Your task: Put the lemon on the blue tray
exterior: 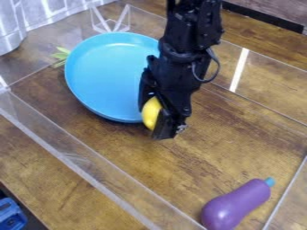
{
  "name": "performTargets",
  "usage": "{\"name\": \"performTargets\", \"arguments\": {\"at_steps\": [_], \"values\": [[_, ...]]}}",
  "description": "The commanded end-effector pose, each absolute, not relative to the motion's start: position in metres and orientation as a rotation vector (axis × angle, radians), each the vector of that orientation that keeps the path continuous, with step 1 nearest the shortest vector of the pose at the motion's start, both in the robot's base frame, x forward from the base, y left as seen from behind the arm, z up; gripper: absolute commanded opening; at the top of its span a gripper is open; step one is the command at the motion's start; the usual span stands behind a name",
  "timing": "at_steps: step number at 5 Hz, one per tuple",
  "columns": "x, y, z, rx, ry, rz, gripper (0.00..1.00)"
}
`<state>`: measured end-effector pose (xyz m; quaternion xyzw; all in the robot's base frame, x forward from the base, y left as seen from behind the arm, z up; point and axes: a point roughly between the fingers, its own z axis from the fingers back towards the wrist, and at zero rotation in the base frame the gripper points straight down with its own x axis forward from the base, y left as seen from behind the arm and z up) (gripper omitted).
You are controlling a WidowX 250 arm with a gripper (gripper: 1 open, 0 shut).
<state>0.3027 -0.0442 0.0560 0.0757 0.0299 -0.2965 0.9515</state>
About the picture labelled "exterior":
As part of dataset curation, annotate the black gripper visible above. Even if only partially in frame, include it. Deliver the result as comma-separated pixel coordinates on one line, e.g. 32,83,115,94
137,39,212,140

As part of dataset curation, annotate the yellow toy lemon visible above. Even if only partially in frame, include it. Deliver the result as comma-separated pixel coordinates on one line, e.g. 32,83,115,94
141,97,161,130

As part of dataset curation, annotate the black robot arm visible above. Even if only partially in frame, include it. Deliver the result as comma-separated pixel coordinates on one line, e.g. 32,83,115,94
137,0,224,140

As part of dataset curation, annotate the blue oval tray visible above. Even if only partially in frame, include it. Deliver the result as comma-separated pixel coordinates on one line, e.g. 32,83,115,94
65,32,159,123

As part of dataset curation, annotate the green leafy toy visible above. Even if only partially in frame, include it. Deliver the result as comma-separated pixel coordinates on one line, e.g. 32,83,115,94
52,47,71,66

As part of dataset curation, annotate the purple toy eggplant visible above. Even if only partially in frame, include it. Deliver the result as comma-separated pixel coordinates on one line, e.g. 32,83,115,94
201,177,275,230

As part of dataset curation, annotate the dark baseboard strip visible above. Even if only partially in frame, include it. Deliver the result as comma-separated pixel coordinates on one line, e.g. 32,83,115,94
223,0,307,34

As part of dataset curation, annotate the grey checkered curtain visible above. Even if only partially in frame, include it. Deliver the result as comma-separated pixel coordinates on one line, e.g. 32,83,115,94
0,0,116,56

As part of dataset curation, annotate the blue device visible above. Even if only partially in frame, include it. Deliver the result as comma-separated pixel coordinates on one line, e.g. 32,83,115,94
0,198,28,230

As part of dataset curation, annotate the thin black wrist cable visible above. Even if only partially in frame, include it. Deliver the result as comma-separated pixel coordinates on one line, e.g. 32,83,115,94
191,47,222,84

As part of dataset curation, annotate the clear acrylic enclosure wall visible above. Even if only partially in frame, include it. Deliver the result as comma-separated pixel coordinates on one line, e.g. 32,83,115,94
0,0,307,230

